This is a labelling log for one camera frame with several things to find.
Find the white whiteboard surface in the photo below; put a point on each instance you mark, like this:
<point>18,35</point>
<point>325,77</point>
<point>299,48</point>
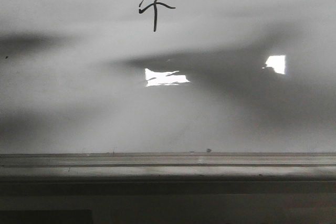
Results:
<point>113,76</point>

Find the aluminium whiteboard frame rail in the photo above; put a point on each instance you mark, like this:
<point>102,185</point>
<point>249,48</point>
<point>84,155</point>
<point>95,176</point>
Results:
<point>168,166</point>

